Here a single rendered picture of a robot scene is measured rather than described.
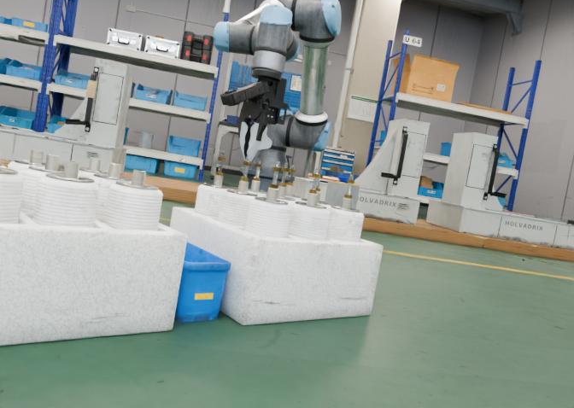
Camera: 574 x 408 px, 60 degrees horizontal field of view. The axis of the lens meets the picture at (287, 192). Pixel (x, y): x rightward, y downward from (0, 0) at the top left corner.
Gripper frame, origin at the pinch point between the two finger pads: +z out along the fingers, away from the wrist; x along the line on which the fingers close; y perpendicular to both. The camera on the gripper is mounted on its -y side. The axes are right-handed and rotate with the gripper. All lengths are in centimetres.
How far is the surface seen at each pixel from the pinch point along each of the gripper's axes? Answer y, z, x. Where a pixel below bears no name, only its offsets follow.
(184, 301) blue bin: -20.1, 30.1, -13.5
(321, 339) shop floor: 3.0, 34.3, -29.8
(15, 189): -52, 11, -11
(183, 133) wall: 427, -25, 728
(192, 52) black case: 231, -107, 414
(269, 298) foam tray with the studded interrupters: -3.2, 28.7, -19.3
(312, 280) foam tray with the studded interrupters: 7.9, 25.0, -20.3
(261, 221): -4.4, 13.5, -14.3
